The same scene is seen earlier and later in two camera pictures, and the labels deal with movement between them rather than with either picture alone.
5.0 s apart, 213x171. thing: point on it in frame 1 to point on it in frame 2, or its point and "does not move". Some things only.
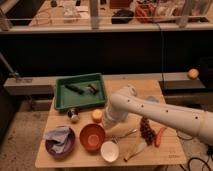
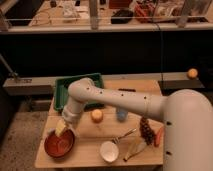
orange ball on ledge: [192, 73] does not move
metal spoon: [116, 138] does not move
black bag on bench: [122, 16] does not move
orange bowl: [92, 137] to [58, 146]
